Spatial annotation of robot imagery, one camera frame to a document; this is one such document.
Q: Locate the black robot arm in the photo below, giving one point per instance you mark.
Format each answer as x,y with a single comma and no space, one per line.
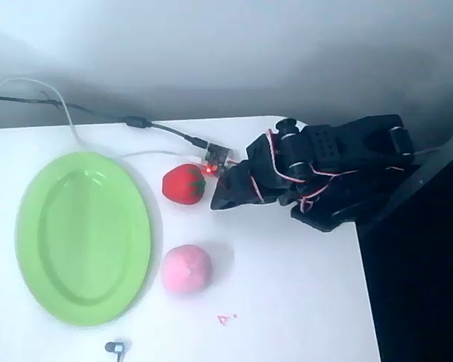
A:
326,145

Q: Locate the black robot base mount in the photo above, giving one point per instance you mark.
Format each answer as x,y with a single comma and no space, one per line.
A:
317,220

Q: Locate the grey metal bar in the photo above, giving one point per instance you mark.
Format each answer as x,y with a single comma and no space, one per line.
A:
419,181

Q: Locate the black silver earphone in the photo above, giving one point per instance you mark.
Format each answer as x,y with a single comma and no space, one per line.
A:
115,347

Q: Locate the green oval plate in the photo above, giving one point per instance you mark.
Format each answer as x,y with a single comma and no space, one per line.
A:
83,241

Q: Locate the small controller circuit board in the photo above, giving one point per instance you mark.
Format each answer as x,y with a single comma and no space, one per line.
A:
219,154

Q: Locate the red toy strawberry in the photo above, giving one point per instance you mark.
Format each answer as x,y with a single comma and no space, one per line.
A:
181,184

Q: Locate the pink marshmallow-like soft object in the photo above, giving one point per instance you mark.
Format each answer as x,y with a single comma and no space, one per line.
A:
187,269

